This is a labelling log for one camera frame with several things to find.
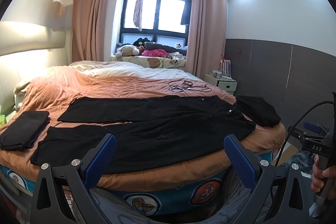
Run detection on black pants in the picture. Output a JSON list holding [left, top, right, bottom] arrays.
[[30, 96, 256, 175]]

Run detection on pink clothing pile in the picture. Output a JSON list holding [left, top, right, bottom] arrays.
[[141, 49, 168, 58]]

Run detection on person's right hand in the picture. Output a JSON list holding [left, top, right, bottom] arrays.
[[311, 155, 336, 193]]

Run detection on grey fluffy rug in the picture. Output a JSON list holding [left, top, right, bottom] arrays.
[[281, 150, 315, 175]]

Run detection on folded black garment right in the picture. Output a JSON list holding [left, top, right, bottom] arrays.
[[235, 95, 281, 128]]

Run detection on folded black garment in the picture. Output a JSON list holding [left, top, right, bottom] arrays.
[[1, 111, 50, 151], [235, 95, 281, 128]]

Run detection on folded black garment left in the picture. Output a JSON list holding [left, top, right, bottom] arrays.
[[1, 111, 50, 151]]

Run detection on blue cartoon bed sheet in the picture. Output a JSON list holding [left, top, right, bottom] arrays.
[[0, 147, 283, 217]]

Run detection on orange bed blanket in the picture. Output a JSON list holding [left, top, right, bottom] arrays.
[[1, 63, 285, 192]]

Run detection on green tissue pack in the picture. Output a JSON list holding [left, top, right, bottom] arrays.
[[0, 114, 7, 126]]

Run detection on white bedside cabinet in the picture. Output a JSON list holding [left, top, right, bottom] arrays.
[[205, 74, 237, 95]]

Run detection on white pillow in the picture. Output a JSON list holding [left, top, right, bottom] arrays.
[[13, 80, 30, 111]]

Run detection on striped rack on cabinet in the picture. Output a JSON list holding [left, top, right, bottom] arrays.
[[220, 55, 232, 78]]

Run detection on cream padded headboard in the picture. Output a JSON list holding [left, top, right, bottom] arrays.
[[1, 21, 72, 114]]

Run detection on teddy bear print pillow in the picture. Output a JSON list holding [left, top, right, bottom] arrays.
[[110, 55, 186, 68]]

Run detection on right pink curtain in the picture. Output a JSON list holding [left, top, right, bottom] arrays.
[[186, 0, 227, 79]]

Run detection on pink curtain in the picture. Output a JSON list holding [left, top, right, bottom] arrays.
[[72, 0, 108, 61], [186, 0, 227, 79]]

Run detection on hanging patterned garment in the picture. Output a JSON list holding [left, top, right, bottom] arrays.
[[133, 0, 143, 31]]

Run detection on hanging black garment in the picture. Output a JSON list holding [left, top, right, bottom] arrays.
[[181, 0, 192, 25]]

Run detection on black framed window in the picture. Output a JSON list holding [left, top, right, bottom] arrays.
[[119, 0, 189, 47]]

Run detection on left pink curtain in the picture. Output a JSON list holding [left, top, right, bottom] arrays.
[[72, 0, 108, 61]]

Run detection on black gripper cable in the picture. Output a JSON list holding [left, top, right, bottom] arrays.
[[273, 100, 336, 167]]

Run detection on black cables on bed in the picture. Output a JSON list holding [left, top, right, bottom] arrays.
[[167, 79, 213, 94]]

